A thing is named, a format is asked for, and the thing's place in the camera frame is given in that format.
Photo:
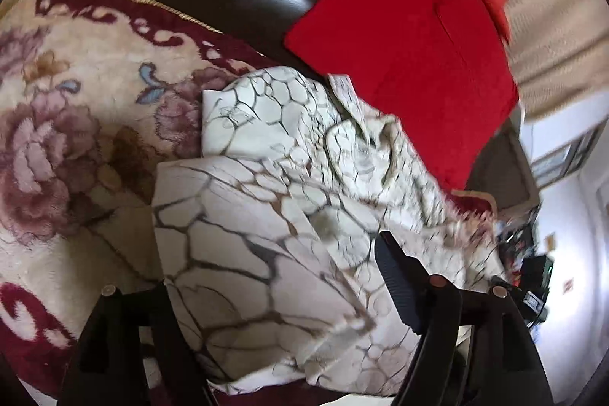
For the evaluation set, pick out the window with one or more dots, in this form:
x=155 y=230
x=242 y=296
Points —
x=566 y=158

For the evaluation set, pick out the large red cushion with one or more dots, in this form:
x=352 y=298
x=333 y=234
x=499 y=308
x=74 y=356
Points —
x=404 y=54

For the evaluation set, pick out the floral sofa mat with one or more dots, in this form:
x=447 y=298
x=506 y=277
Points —
x=71 y=125

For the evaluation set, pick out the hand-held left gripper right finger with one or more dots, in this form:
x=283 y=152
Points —
x=395 y=273

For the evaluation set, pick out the white black-veined coat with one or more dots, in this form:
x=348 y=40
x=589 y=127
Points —
x=285 y=244

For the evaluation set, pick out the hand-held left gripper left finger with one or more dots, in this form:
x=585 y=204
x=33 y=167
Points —
x=166 y=330

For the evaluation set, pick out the beige dotted curtain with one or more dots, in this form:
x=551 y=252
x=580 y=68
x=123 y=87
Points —
x=547 y=30

